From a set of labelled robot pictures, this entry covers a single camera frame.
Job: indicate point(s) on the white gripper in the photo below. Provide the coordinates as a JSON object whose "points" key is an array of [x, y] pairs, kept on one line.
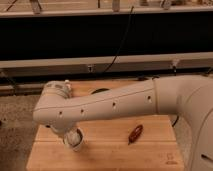
{"points": [[63, 128]]}

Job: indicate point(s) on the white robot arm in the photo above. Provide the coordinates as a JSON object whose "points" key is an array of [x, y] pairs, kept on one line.
{"points": [[189, 96]]}

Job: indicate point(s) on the wooden cutting board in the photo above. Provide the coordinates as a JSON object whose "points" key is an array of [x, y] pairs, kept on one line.
{"points": [[105, 147]]}

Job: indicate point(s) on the white ceramic cup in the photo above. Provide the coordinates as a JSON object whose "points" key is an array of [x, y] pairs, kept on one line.
{"points": [[74, 148]]}

